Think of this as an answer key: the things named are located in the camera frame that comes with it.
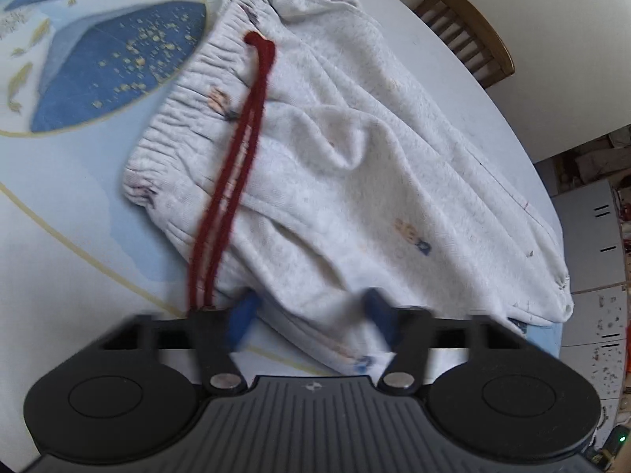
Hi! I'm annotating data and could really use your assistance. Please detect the light grey printed sweatpants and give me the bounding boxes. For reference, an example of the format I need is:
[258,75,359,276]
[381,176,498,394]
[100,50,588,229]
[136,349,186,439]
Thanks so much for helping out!
[123,0,573,377]

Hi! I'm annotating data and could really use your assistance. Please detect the dark red drawstring cord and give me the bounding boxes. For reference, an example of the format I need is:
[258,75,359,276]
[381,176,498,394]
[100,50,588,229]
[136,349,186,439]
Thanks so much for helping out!
[186,30,277,314]

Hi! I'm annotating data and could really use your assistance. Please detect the white sideboard cabinet with stickers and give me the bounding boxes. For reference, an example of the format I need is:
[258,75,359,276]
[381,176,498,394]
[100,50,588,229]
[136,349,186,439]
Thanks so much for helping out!
[534,127,631,405]

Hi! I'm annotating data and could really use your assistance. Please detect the blue white patterned table mat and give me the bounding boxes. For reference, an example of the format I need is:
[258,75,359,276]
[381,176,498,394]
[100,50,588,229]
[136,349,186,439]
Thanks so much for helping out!
[0,0,564,375]

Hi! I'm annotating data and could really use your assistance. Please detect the brown wooden chair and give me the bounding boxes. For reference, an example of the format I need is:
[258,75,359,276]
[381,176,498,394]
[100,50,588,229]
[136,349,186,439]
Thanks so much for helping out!
[414,0,515,90]

